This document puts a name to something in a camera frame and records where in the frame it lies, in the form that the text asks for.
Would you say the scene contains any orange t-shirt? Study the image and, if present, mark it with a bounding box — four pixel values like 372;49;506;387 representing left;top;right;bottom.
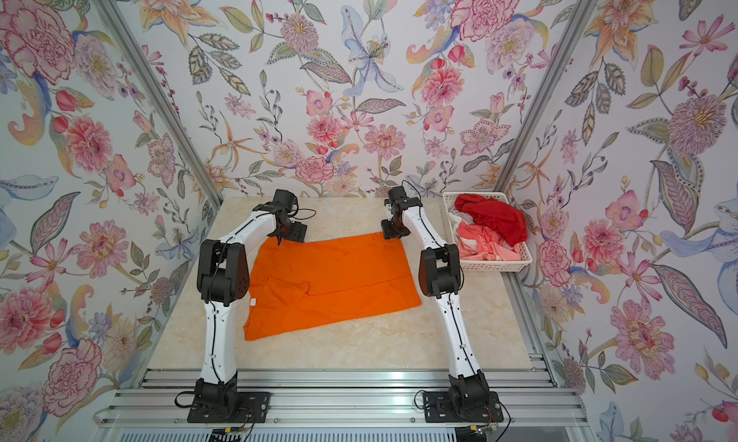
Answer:
243;233;421;341

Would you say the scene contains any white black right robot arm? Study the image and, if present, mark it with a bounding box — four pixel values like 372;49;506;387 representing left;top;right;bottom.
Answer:
382;198;493;416

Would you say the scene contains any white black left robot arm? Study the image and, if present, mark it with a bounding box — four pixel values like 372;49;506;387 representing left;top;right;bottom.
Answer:
188;189;307;423

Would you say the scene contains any white garment in basket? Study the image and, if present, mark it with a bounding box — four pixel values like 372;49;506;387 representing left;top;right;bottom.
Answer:
448;209;474;234

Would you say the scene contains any pink t-shirt in basket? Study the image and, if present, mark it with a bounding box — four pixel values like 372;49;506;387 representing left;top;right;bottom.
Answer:
455;224;521;261

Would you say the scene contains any white plastic laundry basket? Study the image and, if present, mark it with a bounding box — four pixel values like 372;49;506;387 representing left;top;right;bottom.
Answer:
442;191;532;273

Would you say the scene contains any red t-shirt in basket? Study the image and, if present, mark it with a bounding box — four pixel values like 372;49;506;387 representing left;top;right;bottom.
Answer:
455;194;528;246

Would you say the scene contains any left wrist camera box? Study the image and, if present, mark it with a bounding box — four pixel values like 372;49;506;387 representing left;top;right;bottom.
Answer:
271;189;299;213

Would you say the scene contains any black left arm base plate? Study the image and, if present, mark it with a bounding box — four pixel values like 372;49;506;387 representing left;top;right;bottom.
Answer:
186;381;272;425

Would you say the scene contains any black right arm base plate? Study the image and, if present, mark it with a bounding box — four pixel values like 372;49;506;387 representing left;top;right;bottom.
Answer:
414;387;507;425

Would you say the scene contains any front aluminium rail frame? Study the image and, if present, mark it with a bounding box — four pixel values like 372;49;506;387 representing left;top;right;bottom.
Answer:
93;359;593;441

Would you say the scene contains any left rear aluminium corner post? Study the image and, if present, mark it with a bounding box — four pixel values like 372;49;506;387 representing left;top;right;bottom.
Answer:
91;0;223;209

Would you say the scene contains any aluminium corner post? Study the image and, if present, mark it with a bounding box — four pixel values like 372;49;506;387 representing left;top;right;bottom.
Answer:
91;0;223;209
494;0;599;192

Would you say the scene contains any right rear aluminium corner post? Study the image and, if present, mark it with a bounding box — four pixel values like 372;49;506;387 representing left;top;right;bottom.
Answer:
494;0;599;192

